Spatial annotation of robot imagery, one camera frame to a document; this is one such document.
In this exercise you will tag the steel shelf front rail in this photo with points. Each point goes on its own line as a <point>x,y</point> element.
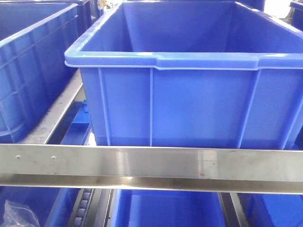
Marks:
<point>186,169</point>

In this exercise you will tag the blue bin left on shelf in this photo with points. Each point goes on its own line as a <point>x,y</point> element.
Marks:
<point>34,36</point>

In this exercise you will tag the clear plastic bag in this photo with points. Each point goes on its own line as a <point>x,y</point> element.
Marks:
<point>18,215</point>

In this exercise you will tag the blue bin lower centre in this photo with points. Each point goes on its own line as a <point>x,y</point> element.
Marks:
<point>155,208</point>

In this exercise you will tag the large blue bin on shelf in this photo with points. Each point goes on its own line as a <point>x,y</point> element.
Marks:
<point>191,73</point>

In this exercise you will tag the blue bin lower left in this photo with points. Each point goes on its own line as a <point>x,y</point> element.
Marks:
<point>52,206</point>

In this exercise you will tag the blue bin lower right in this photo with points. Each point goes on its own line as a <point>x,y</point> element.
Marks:
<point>272,210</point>

